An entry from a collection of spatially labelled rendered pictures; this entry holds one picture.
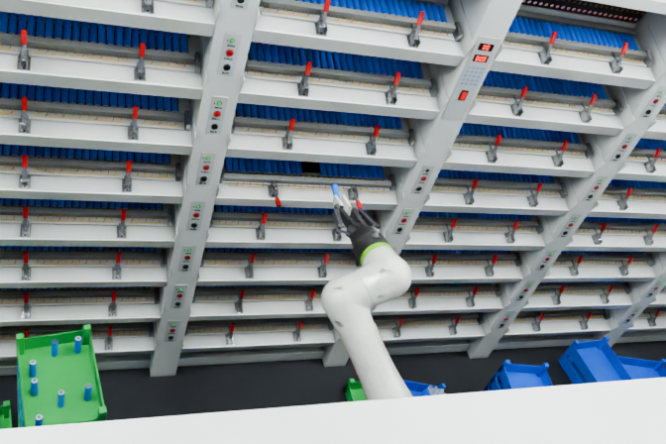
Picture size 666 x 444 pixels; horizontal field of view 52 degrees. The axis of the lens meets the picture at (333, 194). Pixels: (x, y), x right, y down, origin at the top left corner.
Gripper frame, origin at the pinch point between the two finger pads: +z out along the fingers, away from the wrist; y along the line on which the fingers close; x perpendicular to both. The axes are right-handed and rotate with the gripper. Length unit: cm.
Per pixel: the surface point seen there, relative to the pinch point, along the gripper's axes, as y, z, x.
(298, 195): 6.5, 17.9, 7.4
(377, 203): -20.1, 15.4, 8.7
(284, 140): 15.7, 14.6, -13.1
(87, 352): 67, 7, 56
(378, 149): -14.7, 14.3, -11.5
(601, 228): -127, 21, 23
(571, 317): -147, 32, 80
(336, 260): -18, 30, 41
